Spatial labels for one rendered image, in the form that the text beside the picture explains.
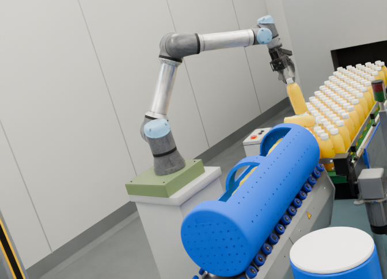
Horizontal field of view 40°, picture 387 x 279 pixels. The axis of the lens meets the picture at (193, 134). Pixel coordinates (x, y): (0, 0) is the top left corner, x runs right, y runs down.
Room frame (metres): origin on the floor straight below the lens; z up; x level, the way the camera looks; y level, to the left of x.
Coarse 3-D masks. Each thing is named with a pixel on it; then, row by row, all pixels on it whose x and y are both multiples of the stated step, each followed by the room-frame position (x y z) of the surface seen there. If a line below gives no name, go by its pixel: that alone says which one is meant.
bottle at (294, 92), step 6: (288, 84) 2.64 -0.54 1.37; (294, 84) 2.62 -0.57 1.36; (288, 90) 2.63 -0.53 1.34; (294, 90) 2.61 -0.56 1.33; (300, 90) 2.63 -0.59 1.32; (294, 96) 2.61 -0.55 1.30; (300, 96) 2.62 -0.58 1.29; (294, 102) 2.62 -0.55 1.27; (300, 102) 2.61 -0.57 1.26; (294, 108) 2.63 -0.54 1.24; (300, 108) 2.61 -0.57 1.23; (306, 108) 2.62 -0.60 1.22
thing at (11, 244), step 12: (0, 216) 1.42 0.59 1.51; (0, 228) 1.41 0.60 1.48; (0, 240) 1.40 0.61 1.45; (12, 240) 1.43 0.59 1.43; (0, 252) 1.39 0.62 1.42; (12, 252) 1.42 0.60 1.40; (0, 264) 1.39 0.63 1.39; (12, 264) 1.40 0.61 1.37; (0, 276) 1.40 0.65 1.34; (12, 276) 1.39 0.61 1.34; (24, 276) 1.42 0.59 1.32
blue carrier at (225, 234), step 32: (288, 128) 2.37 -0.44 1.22; (256, 160) 2.05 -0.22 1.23; (288, 160) 2.10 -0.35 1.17; (224, 192) 2.11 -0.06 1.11; (256, 192) 1.83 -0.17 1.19; (288, 192) 1.97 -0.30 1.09; (192, 224) 1.75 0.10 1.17; (224, 224) 1.68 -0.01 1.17; (256, 224) 1.71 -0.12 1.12; (192, 256) 1.78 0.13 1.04; (224, 256) 1.70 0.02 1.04
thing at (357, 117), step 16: (384, 64) 3.67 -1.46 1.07; (368, 80) 3.41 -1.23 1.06; (384, 80) 3.54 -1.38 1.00; (352, 96) 3.18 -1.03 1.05; (368, 96) 3.13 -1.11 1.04; (320, 112) 3.01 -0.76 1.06; (336, 112) 2.89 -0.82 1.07; (352, 112) 2.83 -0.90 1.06; (368, 112) 3.03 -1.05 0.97; (352, 128) 2.72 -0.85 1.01
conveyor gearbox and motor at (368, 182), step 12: (360, 180) 2.41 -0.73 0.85; (372, 180) 2.37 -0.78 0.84; (384, 180) 2.41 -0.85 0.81; (372, 192) 2.38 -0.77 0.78; (384, 192) 2.36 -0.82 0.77; (372, 204) 2.39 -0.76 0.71; (384, 204) 2.37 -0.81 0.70; (372, 216) 2.41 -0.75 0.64; (384, 216) 2.38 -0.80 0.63; (372, 228) 2.42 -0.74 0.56; (384, 228) 2.37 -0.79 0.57
